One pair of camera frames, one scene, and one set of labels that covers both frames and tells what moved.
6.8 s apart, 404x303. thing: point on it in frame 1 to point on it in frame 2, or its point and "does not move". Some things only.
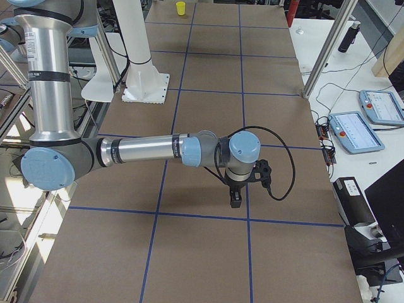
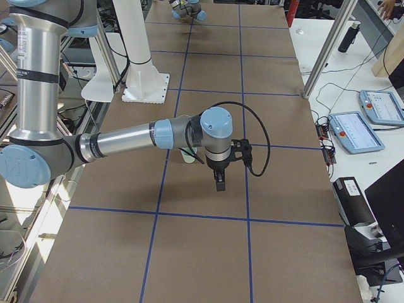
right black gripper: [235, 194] to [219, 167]
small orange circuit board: [322, 129] does not move
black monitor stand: [377, 262] does not move
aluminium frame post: [339, 25] does not move
